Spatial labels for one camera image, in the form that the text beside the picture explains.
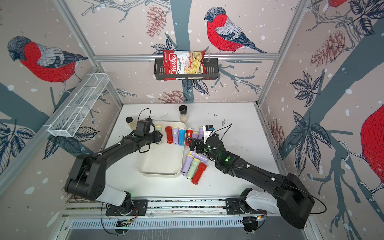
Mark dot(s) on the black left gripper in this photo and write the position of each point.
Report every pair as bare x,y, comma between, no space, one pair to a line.
158,136

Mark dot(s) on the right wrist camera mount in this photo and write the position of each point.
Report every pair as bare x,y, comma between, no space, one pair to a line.
207,129

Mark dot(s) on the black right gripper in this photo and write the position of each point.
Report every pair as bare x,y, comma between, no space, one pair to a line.
199,143

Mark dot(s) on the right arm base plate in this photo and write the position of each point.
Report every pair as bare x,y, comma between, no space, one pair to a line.
240,207

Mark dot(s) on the white rectangular storage tray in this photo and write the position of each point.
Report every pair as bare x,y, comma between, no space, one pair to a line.
163,159

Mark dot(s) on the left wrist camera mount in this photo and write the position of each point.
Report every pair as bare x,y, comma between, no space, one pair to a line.
144,126

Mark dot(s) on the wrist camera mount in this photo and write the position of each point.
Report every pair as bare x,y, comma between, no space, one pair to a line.
144,126
207,129

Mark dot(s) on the small black cap jar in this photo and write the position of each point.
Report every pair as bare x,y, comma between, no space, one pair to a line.
131,123

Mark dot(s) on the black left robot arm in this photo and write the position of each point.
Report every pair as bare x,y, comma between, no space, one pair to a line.
87,178

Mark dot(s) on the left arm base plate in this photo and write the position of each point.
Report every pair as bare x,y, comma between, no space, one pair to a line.
129,208

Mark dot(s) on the purple flashlight beside red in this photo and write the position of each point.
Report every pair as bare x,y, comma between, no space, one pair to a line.
195,135

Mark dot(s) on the black cap spice grinder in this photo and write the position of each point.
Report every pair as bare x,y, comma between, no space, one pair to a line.
183,110

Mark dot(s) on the tall purple flashlight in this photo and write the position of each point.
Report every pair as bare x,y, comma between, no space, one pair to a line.
201,133

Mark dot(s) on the blue flashlight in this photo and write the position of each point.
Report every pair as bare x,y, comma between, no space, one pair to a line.
182,133

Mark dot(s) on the red cassava chips bag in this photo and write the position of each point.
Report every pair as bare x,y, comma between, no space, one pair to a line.
184,63

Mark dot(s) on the black wall basket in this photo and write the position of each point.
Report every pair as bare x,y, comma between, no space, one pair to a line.
208,69

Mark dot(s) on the red flashlight with white logo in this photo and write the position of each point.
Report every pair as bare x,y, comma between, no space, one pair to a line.
189,134

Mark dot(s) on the purple flashlight lying across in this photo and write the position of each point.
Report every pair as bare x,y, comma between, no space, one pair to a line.
200,157

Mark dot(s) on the white wire mesh shelf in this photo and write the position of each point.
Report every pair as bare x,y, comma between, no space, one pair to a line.
71,118

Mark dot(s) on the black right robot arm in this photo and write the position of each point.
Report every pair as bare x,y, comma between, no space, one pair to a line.
293,199

